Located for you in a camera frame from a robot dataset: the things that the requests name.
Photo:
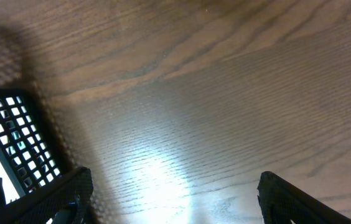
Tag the dark green plastic basket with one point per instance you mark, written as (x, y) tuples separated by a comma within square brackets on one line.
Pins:
[(29, 151)]

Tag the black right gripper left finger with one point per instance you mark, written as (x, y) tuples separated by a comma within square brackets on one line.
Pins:
[(65, 200)]

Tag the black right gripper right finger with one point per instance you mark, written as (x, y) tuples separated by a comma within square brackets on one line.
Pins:
[(282, 203)]

